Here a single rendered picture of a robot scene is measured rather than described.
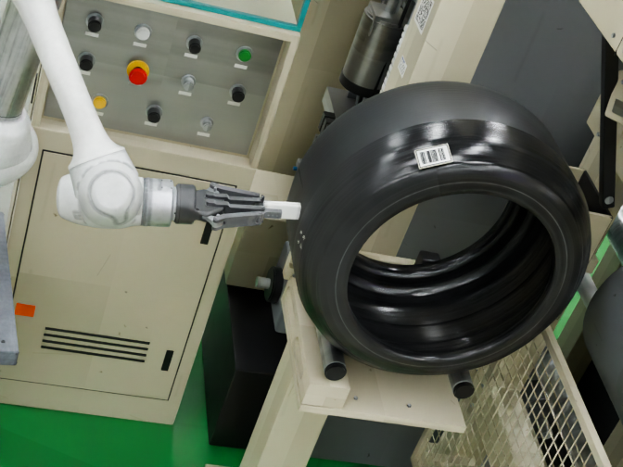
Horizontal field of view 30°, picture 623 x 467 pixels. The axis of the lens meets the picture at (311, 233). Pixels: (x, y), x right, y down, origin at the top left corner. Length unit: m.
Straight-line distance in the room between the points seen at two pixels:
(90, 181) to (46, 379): 1.40
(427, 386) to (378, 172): 0.65
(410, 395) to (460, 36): 0.76
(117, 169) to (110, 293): 1.16
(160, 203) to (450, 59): 0.67
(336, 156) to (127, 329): 1.15
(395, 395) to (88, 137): 0.91
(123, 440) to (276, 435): 0.54
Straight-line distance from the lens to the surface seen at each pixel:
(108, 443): 3.31
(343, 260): 2.13
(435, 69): 2.39
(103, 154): 1.98
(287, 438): 2.98
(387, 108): 2.19
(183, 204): 2.14
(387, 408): 2.46
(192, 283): 3.05
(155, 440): 3.35
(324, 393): 2.36
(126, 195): 1.93
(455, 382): 2.43
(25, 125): 2.60
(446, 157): 2.05
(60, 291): 3.07
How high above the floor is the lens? 2.35
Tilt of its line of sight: 33 degrees down
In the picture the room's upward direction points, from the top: 20 degrees clockwise
